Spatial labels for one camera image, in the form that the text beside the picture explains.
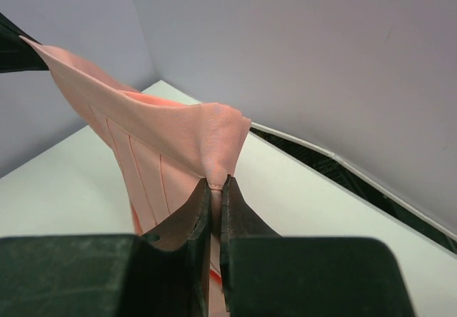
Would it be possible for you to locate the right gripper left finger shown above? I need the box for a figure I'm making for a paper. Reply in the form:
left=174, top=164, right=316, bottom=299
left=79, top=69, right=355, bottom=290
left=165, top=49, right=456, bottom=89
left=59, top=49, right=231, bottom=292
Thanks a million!
left=139, top=178, right=211, bottom=316

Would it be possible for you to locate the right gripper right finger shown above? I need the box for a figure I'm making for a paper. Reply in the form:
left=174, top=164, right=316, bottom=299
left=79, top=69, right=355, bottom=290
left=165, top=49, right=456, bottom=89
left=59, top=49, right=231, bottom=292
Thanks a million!
left=220, top=176, right=286, bottom=316

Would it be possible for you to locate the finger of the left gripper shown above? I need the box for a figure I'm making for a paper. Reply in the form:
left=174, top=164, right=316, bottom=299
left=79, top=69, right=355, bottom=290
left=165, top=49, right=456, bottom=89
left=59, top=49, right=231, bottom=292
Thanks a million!
left=0, top=13, right=49, bottom=73

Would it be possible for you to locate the pink pleated skirt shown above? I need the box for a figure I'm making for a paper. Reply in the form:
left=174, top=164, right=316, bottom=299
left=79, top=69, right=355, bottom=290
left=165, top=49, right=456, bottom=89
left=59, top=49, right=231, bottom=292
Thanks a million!
left=30, top=41, right=251, bottom=316

